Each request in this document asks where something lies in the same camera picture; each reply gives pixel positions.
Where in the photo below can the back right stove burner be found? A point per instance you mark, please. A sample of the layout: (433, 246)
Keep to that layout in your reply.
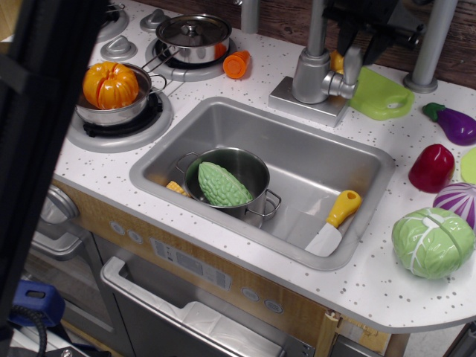
(188, 73)

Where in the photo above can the silver oven door handle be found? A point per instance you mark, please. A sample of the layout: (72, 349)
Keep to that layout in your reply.
(60, 244)

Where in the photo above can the stove burner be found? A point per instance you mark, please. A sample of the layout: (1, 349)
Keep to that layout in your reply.
(161, 121)
(115, 22)
(188, 73)

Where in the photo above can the purple toy eggplant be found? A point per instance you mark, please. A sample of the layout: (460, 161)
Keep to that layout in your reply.
(458, 127)

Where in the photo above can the grey stove knob back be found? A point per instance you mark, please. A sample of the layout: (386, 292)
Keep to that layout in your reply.
(152, 21)

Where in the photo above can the silver toy faucet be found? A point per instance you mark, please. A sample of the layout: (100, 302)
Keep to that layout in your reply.
(301, 95)

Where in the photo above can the yellow toy lemon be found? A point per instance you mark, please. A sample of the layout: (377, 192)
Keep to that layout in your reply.
(336, 62)

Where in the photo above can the back left stove burner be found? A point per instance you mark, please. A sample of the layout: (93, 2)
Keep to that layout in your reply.
(115, 22)

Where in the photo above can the green toy cabbage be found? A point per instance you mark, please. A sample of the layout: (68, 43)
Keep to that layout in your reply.
(432, 242)

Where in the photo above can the light green cutting board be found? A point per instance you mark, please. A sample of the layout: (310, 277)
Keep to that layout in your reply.
(380, 98)

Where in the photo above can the grey support pole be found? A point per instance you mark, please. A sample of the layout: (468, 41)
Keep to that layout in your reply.
(422, 79)
(250, 15)

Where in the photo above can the light green toy slice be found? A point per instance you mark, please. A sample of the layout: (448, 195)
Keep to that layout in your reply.
(468, 166)

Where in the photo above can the grey stove knob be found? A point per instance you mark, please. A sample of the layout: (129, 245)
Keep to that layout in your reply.
(118, 49)
(152, 21)

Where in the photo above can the green bitter gourd toy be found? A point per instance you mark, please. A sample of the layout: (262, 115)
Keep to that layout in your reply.
(220, 187)

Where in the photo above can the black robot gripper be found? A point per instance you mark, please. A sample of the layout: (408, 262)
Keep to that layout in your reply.
(382, 18)

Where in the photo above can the orange toy pumpkin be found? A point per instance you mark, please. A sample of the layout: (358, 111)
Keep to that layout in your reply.
(110, 85)

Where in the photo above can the grey right support pole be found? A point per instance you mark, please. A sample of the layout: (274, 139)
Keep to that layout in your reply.
(422, 79)

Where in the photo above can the orange toy carrot piece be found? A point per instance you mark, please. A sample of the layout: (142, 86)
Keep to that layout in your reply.
(235, 65)

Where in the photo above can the grey oven dial knob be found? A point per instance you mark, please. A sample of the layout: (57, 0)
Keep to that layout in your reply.
(58, 207)

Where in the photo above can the yellow corn toy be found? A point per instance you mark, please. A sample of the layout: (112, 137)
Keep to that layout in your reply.
(174, 186)

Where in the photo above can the grey stove knob front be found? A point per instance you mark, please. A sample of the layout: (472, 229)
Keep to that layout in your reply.
(118, 49)

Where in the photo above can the steel pot in sink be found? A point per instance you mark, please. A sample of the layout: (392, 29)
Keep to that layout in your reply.
(250, 170)

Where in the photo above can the yellow handled toy knife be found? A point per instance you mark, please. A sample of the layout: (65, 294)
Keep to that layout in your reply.
(329, 237)

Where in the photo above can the grey centre support pole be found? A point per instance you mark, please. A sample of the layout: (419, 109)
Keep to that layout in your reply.
(250, 15)

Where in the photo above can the black foreground robot arm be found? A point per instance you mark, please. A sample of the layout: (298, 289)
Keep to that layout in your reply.
(39, 76)

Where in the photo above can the red toy bell pepper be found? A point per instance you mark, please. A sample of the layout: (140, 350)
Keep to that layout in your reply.
(433, 169)

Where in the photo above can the purple toy onion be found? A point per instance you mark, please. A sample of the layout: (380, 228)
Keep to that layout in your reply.
(459, 198)

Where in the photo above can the silver faucet lever handle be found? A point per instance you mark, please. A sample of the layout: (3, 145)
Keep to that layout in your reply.
(344, 85)

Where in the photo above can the steel pot on burner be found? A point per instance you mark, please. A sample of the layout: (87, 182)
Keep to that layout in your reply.
(114, 117)

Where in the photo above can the blue clamp with cable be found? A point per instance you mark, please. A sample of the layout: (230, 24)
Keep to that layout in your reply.
(37, 305)

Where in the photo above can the lidded steel saucepan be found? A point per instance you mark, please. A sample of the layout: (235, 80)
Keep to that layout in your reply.
(197, 39)

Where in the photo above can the front left stove burner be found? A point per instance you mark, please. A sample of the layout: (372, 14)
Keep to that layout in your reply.
(161, 121)

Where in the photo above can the silver dishwasher door handle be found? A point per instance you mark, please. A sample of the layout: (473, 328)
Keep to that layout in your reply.
(172, 319)

